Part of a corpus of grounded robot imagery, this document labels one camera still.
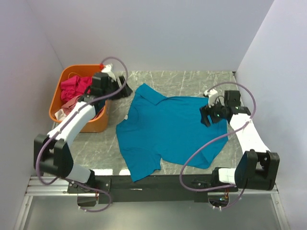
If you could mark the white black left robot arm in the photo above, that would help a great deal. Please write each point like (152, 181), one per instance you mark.
(52, 151)

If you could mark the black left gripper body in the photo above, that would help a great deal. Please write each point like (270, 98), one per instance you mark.
(113, 86)

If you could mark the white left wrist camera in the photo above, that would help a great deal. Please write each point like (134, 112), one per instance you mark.
(108, 69)

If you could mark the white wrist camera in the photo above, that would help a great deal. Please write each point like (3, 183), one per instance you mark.
(108, 69)
(212, 96)

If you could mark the aluminium frame rail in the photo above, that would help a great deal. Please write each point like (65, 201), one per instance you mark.
(60, 187)

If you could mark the blue t shirt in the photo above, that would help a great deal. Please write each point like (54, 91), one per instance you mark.
(162, 128)

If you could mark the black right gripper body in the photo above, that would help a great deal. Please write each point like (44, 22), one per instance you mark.
(216, 112)

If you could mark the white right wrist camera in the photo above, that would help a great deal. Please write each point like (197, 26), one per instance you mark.
(212, 96)

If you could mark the orange plastic laundry basket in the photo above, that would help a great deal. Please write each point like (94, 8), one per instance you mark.
(100, 122)

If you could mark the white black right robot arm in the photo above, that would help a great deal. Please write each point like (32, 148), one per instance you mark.
(258, 166)

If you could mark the dusty pink t shirt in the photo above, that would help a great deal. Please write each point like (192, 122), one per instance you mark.
(69, 106)

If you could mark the black base crossbeam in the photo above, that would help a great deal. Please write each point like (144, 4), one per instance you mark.
(149, 189)

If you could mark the white cloth in basket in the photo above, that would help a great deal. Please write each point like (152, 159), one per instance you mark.
(60, 115)

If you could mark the magenta t shirt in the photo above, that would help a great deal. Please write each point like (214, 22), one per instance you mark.
(74, 86)

